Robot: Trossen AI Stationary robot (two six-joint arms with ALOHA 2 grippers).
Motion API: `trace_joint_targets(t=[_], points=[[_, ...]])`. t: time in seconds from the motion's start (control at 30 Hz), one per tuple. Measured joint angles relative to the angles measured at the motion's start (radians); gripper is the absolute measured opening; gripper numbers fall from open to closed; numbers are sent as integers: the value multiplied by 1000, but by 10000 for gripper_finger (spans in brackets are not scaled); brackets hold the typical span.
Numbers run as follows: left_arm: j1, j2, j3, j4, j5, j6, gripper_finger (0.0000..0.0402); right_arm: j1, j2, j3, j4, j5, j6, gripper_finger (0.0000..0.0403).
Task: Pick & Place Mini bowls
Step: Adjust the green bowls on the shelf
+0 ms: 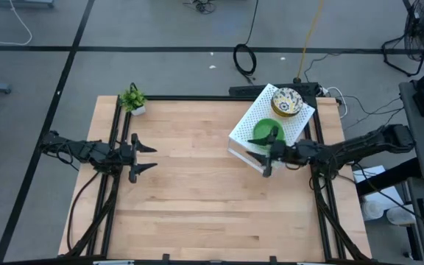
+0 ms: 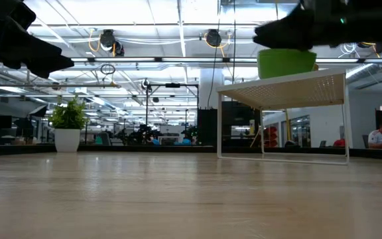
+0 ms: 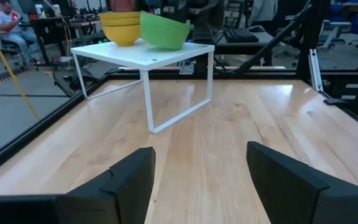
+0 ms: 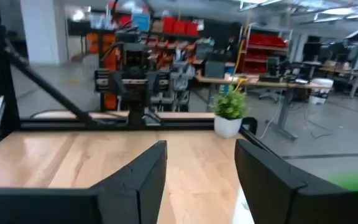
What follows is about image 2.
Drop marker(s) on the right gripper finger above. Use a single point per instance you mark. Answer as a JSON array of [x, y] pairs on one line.
[[290, 33]]

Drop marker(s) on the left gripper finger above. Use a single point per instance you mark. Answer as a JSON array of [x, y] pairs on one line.
[[45, 66], [35, 44]]

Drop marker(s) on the green plastic bowl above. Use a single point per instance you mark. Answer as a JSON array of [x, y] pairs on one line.
[[286, 64]]

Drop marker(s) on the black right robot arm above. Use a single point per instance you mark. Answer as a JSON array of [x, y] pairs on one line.
[[376, 30]]

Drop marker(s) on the small potted green plant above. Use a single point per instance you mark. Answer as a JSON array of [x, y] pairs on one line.
[[67, 132]]

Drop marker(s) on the red stacked bins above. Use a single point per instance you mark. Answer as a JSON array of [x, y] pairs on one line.
[[270, 136]]

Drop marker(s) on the red rounded object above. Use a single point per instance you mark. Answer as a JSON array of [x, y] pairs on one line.
[[339, 143]]

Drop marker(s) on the black cabinet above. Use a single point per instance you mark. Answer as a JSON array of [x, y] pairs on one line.
[[211, 126]]

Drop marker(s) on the yellow post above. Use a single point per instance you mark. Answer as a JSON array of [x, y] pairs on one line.
[[288, 126]]

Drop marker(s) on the black gantry frame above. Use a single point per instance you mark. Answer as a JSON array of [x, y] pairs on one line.
[[172, 85]]

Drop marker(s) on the black aluminium table frame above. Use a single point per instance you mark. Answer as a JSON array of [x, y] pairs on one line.
[[144, 148]]

